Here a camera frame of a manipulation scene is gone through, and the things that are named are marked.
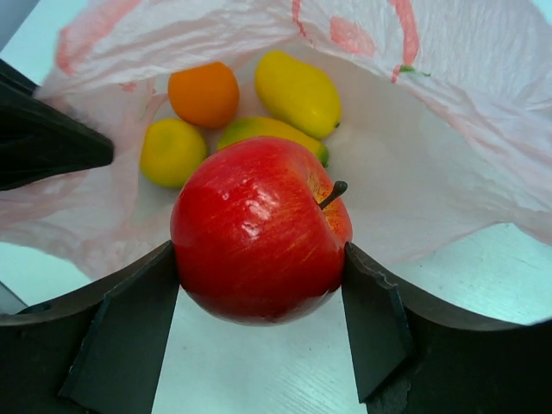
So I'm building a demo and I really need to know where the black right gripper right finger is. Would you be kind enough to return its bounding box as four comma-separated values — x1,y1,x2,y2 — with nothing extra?
342,243,551,413

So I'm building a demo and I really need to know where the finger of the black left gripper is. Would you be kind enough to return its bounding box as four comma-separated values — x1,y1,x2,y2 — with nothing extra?
0,61,114,191

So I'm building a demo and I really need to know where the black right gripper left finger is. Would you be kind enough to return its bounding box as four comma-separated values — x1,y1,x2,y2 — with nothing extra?
1,241,179,413

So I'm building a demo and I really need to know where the red fake apple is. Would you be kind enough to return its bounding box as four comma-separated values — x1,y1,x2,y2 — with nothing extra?
171,136,353,325

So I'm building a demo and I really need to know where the pink plastic bag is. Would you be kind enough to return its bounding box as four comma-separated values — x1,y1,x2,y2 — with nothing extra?
1,1,551,278

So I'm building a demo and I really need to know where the round yellow fake fruit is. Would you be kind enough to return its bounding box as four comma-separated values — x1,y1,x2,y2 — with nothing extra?
140,118,209,189

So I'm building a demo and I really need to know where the orange fake orange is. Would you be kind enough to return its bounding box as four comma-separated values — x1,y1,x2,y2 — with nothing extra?
167,62,240,129

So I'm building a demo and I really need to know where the yellow fake lemon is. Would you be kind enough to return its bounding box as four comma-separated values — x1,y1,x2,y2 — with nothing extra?
254,50,342,140

